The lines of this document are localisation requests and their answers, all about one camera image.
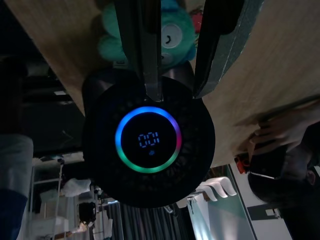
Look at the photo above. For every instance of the small orange red object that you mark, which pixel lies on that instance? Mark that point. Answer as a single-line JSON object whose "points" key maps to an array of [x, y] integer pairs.
{"points": [[241, 163]]}

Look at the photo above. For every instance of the black round air purifier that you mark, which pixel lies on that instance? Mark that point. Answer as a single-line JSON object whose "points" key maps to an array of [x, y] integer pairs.
{"points": [[150, 175]]}

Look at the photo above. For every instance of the teal plush toy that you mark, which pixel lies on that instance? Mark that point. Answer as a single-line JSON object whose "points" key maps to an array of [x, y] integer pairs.
{"points": [[175, 15]]}

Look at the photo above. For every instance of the grey curtain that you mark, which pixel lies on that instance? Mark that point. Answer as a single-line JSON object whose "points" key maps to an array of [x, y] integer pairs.
{"points": [[140, 222]]}

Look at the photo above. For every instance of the white metal rack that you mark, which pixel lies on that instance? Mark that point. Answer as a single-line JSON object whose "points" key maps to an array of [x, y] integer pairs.
{"points": [[60, 180]]}

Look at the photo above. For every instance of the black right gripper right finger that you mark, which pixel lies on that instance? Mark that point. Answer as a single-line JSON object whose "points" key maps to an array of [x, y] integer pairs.
{"points": [[215, 50]]}

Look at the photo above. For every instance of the white dining chair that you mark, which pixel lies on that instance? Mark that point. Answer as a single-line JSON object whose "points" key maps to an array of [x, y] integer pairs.
{"points": [[207, 192], [225, 186]]}

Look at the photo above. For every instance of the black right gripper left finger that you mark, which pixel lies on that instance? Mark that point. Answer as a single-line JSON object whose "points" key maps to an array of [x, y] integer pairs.
{"points": [[140, 37]]}

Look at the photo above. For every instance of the person in grey t-shirt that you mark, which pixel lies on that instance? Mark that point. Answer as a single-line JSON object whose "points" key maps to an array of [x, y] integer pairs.
{"points": [[275, 130]]}

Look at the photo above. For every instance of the white and blue fabric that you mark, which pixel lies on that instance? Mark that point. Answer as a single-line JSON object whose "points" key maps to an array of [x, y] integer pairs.
{"points": [[15, 162]]}

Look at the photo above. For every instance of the light wooden table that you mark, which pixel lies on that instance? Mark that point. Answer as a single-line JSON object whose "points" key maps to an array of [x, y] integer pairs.
{"points": [[275, 62]]}

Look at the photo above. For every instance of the black bag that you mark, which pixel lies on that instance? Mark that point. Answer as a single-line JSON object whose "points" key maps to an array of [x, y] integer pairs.
{"points": [[87, 212]]}

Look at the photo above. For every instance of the white plastic bag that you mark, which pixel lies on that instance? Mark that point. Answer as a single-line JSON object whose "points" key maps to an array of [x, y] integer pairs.
{"points": [[75, 187]]}

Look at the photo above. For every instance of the small red toy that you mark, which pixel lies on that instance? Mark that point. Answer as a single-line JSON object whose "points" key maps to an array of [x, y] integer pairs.
{"points": [[197, 22]]}

